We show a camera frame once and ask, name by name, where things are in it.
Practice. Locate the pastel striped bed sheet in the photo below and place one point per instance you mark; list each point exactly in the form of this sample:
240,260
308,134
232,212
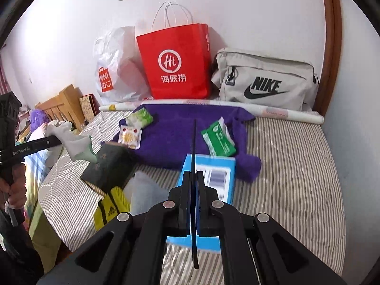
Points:
32,166

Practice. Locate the grey sports bag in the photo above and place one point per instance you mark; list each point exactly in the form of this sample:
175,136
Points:
267,65

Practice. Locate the blue tissue box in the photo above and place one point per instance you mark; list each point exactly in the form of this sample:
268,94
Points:
219,166

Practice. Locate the dark green tin box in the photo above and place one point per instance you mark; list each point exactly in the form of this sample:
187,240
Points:
109,166

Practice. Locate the wooden headboard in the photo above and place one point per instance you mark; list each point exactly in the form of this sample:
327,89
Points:
63,104

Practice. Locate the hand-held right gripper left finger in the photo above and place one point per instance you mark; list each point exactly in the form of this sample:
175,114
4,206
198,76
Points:
187,213

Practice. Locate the green blanket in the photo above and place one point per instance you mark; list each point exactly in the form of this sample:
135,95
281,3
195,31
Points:
44,234

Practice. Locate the purple cloth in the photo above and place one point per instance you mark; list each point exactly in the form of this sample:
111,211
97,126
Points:
178,136

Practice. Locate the patterned notebook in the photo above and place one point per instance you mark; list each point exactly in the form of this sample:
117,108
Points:
89,107

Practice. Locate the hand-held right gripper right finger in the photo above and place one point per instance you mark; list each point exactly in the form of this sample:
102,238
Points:
204,213

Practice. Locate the thin black strip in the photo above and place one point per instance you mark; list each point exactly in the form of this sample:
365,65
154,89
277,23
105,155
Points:
195,142

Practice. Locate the white plastic shopping bag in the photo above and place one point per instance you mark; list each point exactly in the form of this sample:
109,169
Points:
118,65

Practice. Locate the yellow zip pouch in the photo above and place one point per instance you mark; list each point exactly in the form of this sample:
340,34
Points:
111,207

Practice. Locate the orange print snack packet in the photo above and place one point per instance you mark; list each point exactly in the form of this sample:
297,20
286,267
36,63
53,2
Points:
129,136

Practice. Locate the person's left hand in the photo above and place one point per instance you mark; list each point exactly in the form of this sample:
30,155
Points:
19,190

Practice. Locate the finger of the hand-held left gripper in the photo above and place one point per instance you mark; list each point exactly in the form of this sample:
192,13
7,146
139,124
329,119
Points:
47,143

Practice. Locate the purple fluffy toy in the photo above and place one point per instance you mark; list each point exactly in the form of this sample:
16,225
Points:
40,119

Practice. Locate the pale green tissue packet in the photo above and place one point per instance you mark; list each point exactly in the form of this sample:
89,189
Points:
141,118

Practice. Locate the white glove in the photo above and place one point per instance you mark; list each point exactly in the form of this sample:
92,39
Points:
75,145

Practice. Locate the green wet wipes packet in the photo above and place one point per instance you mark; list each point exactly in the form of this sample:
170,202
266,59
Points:
219,139

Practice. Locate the clear plastic bag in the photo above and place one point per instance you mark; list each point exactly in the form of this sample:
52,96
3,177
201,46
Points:
148,190

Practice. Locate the red paper bag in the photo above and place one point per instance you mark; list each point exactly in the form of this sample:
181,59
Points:
175,44

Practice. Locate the rolled white printed paper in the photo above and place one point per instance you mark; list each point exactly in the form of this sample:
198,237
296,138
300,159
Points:
297,115

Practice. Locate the grey striped quilted mattress pad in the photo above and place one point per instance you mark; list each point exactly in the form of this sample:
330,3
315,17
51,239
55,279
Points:
291,184

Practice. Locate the person's left forearm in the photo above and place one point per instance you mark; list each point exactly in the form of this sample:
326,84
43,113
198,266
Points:
23,252

